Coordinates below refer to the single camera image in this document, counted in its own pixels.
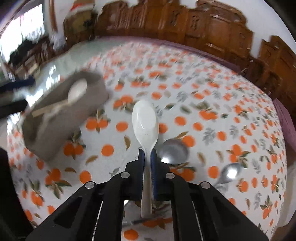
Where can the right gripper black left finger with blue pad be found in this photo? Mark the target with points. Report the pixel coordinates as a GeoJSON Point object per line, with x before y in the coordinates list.
{"type": "Point", "coordinates": [111, 196]}

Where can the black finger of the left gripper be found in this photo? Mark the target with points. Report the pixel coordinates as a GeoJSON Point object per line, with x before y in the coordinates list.
{"type": "Point", "coordinates": [12, 107]}

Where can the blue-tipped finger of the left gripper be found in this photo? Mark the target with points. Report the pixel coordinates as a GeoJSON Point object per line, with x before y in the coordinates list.
{"type": "Point", "coordinates": [11, 85]}

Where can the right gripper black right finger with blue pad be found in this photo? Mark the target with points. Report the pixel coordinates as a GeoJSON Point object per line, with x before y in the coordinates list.
{"type": "Point", "coordinates": [167, 186]}

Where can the large white rice paddle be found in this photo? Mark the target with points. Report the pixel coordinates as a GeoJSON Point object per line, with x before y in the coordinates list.
{"type": "Point", "coordinates": [76, 91]}

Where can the white ceramic soup spoon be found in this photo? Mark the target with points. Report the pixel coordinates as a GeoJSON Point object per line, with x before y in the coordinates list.
{"type": "Point", "coordinates": [146, 130]}

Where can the steel spoon centre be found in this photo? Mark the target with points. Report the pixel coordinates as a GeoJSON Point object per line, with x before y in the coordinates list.
{"type": "Point", "coordinates": [173, 152]}

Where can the steel spoon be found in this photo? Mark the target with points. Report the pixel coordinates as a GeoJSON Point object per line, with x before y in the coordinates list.
{"type": "Point", "coordinates": [229, 173]}
{"type": "Point", "coordinates": [173, 152]}

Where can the metal rectangular utensil tray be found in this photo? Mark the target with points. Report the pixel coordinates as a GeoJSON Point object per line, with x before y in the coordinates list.
{"type": "Point", "coordinates": [44, 135]}

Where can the white plastic bag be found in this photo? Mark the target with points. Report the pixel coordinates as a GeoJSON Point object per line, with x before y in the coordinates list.
{"type": "Point", "coordinates": [58, 41]}

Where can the window with grille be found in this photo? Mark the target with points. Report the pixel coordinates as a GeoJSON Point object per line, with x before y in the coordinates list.
{"type": "Point", "coordinates": [28, 25]}

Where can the steel spoon right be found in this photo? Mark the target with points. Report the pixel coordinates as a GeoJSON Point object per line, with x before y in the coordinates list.
{"type": "Point", "coordinates": [229, 173]}

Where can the stacked cardboard boxes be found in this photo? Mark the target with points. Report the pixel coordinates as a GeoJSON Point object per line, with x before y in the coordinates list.
{"type": "Point", "coordinates": [80, 22]}

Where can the orange print tablecloth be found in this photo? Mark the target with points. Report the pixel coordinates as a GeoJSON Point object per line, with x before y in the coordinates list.
{"type": "Point", "coordinates": [220, 116]}

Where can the purple seat cushion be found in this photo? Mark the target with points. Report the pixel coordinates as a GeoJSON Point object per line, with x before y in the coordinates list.
{"type": "Point", "coordinates": [286, 123]}

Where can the carved wooden armchair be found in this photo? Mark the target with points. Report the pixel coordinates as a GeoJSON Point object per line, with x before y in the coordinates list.
{"type": "Point", "coordinates": [273, 71]}

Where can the carved wooden long sofa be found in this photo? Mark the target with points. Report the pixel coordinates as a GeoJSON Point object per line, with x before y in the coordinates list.
{"type": "Point", "coordinates": [212, 27]}

